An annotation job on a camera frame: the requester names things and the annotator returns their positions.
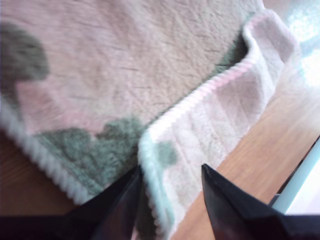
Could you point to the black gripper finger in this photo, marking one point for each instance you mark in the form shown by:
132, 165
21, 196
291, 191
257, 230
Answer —
115, 215
237, 215

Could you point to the white and mint tea towel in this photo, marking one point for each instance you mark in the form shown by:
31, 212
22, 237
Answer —
125, 62

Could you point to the pale blue edged white panel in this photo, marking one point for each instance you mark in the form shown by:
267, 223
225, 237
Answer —
307, 190

